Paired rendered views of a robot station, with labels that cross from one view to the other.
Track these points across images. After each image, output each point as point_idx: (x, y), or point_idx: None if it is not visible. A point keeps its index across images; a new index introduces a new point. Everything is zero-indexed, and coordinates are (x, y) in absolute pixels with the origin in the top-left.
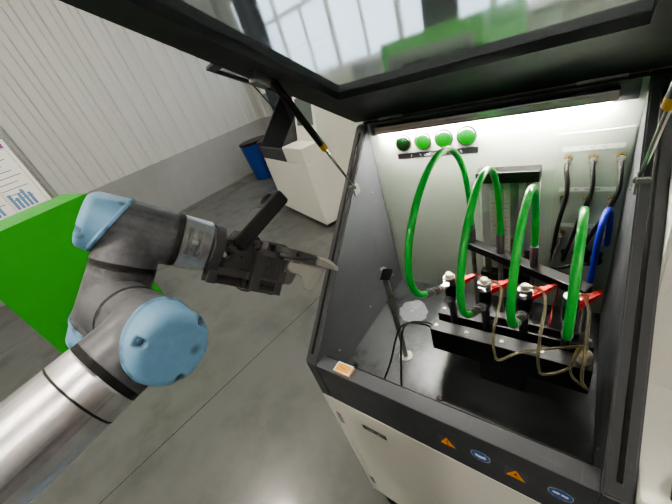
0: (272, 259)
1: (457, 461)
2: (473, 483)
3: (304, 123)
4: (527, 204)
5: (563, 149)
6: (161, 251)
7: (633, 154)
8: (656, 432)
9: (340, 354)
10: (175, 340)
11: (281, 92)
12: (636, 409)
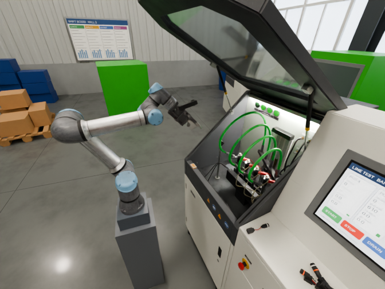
0: (185, 116)
1: (209, 210)
2: (210, 220)
3: (222, 82)
4: (260, 138)
5: (302, 133)
6: (162, 101)
7: None
8: (260, 221)
9: (196, 164)
10: (157, 117)
11: (218, 70)
12: (255, 209)
